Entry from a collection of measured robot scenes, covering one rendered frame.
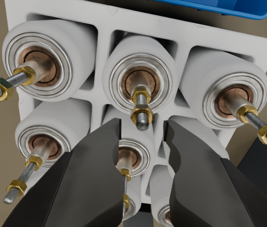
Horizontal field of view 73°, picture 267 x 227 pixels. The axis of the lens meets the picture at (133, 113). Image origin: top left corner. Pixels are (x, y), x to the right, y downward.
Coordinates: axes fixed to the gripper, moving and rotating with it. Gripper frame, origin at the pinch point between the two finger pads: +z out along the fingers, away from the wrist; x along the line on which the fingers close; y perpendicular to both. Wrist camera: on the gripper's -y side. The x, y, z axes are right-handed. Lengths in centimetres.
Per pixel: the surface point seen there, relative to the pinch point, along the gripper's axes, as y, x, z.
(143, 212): 38.7, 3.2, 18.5
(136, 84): -0.4, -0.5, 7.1
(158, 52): -3.2, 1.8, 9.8
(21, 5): -7.3, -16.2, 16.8
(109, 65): -1.6, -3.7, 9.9
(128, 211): 24.6, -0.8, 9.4
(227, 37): -4.6, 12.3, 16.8
